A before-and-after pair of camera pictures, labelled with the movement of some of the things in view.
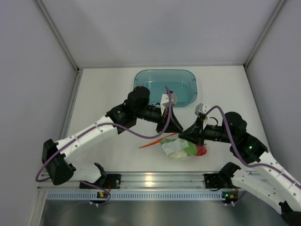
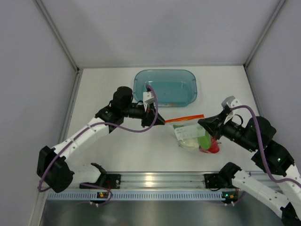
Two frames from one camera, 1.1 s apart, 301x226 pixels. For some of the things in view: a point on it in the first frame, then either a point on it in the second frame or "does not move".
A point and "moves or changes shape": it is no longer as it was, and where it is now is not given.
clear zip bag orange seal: [175, 147] moves or changes shape
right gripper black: [194, 133] → [214, 124]
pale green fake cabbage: [178, 155] → [191, 143]
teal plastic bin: [183, 83] does not move
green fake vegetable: [191, 150] → [205, 141]
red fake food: [201, 150] → [214, 148]
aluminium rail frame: [148, 181] does not move
